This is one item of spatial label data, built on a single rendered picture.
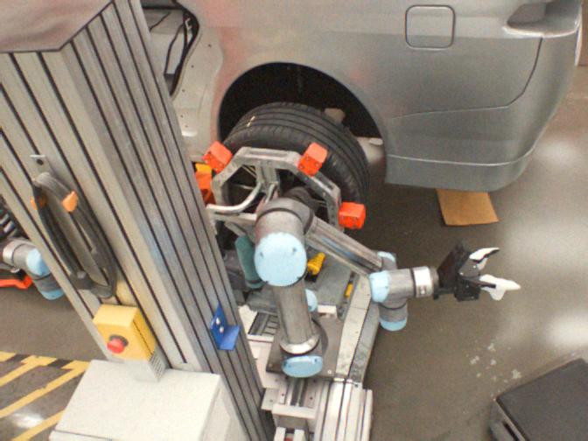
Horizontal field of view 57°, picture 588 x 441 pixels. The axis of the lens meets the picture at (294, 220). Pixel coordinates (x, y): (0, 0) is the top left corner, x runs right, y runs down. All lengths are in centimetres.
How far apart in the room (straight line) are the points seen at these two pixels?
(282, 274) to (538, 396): 134
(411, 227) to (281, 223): 213
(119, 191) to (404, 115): 150
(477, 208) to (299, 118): 163
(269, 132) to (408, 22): 63
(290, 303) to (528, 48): 123
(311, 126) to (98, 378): 122
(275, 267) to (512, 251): 218
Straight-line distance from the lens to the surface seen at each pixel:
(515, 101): 219
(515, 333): 290
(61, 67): 85
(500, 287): 142
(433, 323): 288
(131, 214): 98
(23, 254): 182
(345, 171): 211
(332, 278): 278
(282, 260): 123
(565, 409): 233
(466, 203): 351
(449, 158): 234
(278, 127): 212
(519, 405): 230
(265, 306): 281
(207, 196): 268
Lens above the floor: 231
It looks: 42 degrees down
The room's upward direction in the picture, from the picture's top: 10 degrees counter-clockwise
